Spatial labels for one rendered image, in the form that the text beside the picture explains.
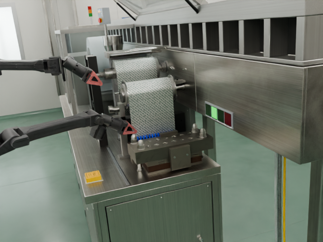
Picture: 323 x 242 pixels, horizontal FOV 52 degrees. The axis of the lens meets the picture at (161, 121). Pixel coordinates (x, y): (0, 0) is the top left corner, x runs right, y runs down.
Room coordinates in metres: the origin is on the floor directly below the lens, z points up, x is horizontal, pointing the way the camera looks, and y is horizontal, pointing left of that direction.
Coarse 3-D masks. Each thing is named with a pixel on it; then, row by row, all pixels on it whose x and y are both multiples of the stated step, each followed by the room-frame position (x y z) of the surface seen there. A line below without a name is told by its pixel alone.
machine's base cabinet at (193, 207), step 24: (144, 192) 1.37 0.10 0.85; (168, 192) 1.41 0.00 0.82; (192, 192) 1.45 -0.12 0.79; (216, 192) 1.48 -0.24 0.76; (96, 216) 1.30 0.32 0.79; (120, 216) 1.34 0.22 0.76; (144, 216) 1.37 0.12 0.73; (168, 216) 1.41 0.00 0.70; (192, 216) 1.44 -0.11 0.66; (216, 216) 1.48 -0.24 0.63; (96, 240) 1.44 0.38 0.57; (120, 240) 1.33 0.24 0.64; (144, 240) 1.37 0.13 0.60; (168, 240) 1.40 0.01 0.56; (192, 240) 1.44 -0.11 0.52; (216, 240) 1.48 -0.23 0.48
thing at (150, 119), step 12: (132, 108) 1.63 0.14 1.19; (144, 108) 1.65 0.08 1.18; (156, 108) 1.67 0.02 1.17; (168, 108) 1.69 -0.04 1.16; (132, 120) 1.63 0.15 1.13; (144, 120) 1.65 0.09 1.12; (156, 120) 1.67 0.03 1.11; (168, 120) 1.69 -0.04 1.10; (144, 132) 1.64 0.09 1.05; (156, 132) 1.66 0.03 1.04
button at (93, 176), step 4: (88, 172) 1.48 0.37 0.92; (92, 172) 1.48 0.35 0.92; (96, 172) 1.48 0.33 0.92; (88, 176) 1.44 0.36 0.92; (92, 176) 1.44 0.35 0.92; (96, 176) 1.43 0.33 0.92; (100, 176) 1.44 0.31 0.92; (88, 180) 1.42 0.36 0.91; (92, 180) 1.43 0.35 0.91; (96, 180) 1.43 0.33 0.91
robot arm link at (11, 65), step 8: (0, 64) 1.67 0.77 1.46; (8, 64) 1.66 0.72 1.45; (16, 64) 1.64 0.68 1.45; (24, 64) 1.63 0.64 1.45; (32, 64) 1.61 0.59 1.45; (40, 64) 1.60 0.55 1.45; (48, 64) 1.58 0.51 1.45; (56, 64) 1.59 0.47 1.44; (0, 72) 1.73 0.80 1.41; (48, 72) 1.59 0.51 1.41; (56, 72) 1.58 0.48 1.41
